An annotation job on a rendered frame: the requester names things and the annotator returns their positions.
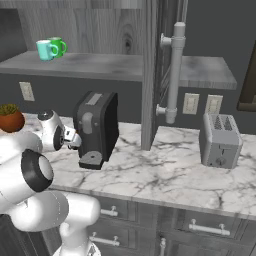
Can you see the potted plant in brown pot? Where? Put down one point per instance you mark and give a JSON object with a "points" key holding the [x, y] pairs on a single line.
{"points": [[10, 120]]}

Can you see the green mug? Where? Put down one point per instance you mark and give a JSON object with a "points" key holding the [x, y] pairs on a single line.
{"points": [[60, 45]]}

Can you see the small grey drawer front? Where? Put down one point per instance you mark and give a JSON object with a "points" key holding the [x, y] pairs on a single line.
{"points": [[123, 208]]}

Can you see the wide grey drawer front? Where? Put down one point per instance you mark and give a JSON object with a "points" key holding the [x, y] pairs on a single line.
{"points": [[210, 226]]}

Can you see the grey toaster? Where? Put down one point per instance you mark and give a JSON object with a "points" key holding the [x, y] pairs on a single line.
{"points": [[220, 143]]}

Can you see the grey wooden wall cabinet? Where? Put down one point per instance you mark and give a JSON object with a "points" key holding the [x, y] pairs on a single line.
{"points": [[100, 65]]}

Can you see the grey wooden cabinet door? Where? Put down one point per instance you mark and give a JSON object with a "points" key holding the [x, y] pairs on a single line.
{"points": [[148, 83]]}

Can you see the dark brown frame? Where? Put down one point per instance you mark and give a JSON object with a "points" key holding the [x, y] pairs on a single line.
{"points": [[248, 86]]}

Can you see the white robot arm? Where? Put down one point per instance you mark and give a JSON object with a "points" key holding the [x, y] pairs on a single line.
{"points": [[40, 206]]}

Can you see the grey base cupboard door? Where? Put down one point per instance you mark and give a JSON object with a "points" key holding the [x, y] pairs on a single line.
{"points": [[200, 248]]}

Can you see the black coffee machine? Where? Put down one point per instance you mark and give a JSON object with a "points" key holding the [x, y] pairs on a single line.
{"points": [[100, 126]]}

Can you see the teal mug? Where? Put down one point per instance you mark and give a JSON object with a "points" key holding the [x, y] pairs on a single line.
{"points": [[44, 50]]}

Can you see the white wall outlet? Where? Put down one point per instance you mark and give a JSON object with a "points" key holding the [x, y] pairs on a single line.
{"points": [[213, 104], [191, 103], [27, 91]]}

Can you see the large grey drawer front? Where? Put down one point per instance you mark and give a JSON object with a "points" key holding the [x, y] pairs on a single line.
{"points": [[133, 238]]}

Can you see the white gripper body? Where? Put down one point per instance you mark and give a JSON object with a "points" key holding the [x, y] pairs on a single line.
{"points": [[75, 140]]}

